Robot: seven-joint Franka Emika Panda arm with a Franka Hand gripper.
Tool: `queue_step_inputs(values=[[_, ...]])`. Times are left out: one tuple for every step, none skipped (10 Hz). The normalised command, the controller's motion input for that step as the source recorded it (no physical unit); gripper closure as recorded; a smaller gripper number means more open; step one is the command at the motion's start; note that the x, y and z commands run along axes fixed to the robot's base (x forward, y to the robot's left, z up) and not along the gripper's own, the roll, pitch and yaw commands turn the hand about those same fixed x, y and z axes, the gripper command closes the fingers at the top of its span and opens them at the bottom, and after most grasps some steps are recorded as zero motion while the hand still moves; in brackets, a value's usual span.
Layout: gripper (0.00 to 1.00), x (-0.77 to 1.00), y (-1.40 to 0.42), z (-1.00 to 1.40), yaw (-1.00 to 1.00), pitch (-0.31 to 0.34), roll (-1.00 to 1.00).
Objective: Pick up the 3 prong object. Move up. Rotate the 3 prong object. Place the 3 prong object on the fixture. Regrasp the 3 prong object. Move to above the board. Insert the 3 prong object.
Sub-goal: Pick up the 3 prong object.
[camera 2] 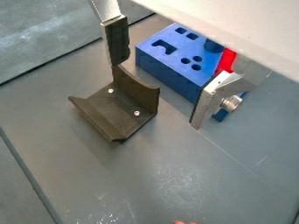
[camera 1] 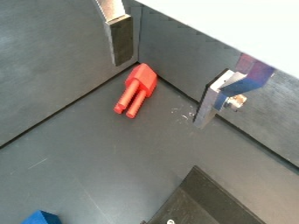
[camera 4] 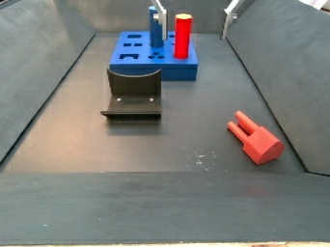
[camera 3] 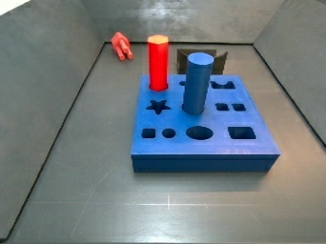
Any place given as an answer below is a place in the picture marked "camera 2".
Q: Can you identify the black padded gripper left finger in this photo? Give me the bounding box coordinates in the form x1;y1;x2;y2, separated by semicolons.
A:
89;0;130;67

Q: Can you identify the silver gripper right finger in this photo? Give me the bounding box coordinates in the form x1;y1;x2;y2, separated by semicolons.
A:
190;55;271;129

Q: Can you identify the black curved fixture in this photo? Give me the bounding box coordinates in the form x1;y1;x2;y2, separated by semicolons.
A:
70;66;161;142

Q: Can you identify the red hexagonal peg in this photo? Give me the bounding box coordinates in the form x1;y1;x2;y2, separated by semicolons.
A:
215;48;238;74

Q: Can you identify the blue shape sorter block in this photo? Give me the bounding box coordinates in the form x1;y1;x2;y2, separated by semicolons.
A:
135;22;249;123

